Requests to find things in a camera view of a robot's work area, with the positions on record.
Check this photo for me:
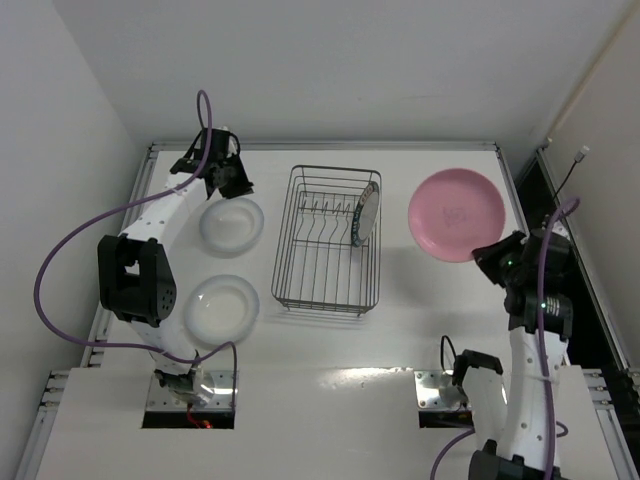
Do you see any pink plastic plate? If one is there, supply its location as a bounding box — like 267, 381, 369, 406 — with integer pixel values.
408, 168, 506, 263

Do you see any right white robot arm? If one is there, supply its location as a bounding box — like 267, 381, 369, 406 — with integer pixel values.
452, 228, 574, 479

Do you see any metal base plate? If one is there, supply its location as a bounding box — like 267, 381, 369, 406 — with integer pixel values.
414, 369, 470, 412
146, 370, 237, 413

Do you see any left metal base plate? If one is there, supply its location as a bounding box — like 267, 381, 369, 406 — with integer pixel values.
146, 370, 237, 413

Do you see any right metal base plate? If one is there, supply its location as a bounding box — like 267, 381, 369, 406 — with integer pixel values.
414, 369, 470, 412

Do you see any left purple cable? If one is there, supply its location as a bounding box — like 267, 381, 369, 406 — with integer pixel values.
33, 89, 239, 414

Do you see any upper clear glass plate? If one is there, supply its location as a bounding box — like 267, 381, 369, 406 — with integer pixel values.
199, 198, 265, 255

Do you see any wire dish rack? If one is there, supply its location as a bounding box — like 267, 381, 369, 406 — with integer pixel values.
271, 165, 382, 316

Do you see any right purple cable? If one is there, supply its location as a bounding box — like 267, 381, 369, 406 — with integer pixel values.
429, 196, 582, 480

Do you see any purple cable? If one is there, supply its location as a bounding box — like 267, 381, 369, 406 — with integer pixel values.
33, 89, 239, 414
429, 196, 582, 480

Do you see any blue rimmed white plate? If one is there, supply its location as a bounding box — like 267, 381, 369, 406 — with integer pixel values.
351, 181, 380, 247

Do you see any clear glass plate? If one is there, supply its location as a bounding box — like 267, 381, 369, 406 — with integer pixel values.
199, 198, 265, 255
184, 275, 260, 346

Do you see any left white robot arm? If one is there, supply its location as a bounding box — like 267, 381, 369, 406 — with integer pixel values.
97, 129, 253, 407

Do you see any black usb cable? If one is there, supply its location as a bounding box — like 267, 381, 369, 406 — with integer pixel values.
537, 146, 590, 236

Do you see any lower clear glass plate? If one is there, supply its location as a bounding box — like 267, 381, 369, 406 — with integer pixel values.
184, 275, 260, 346

